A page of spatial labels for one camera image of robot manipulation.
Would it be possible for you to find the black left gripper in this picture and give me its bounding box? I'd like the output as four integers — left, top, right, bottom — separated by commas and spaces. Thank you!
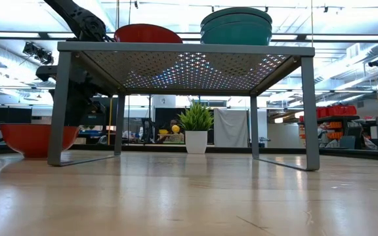
35, 62, 110, 128

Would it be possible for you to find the red bowl floral inside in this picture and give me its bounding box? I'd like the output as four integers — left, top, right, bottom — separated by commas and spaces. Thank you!
114, 23, 184, 44
0, 123, 80, 159

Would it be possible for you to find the teal bowl patterned inside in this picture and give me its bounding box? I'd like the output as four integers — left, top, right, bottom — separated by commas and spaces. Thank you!
200, 6, 272, 24
199, 12, 272, 32
200, 21, 272, 46

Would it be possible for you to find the black computer monitor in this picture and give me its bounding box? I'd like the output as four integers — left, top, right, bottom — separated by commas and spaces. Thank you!
89, 97, 117, 127

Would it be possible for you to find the yellow vertical pole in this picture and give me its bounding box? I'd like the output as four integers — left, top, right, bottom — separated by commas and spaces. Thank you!
107, 94, 114, 146

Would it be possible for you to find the black ceiling spotlight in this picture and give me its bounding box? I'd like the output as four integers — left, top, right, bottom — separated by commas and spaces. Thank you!
22, 41, 39, 57
37, 50, 55, 66

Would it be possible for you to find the black partition panel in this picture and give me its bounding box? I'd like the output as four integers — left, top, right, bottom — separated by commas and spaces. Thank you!
154, 107, 186, 136

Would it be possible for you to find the grey perforated metal shelf riser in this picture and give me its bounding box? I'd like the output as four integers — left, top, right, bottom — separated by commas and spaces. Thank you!
46, 41, 321, 172

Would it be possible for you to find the artificial green plant white pot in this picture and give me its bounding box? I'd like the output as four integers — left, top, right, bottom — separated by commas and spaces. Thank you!
177, 100, 215, 155

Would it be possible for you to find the white hanging cloth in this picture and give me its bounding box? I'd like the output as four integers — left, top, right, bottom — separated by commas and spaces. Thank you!
213, 108, 249, 148

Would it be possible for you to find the black shelving rack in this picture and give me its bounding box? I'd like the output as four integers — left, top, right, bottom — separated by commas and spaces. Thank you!
299, 114, 378, 150

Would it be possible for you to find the grey blue chair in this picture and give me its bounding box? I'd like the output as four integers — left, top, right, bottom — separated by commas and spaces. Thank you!
339, 135, 356, 150

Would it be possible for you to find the black aluminium table frame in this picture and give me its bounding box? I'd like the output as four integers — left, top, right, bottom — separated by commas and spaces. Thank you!
0, 141, 378, 162

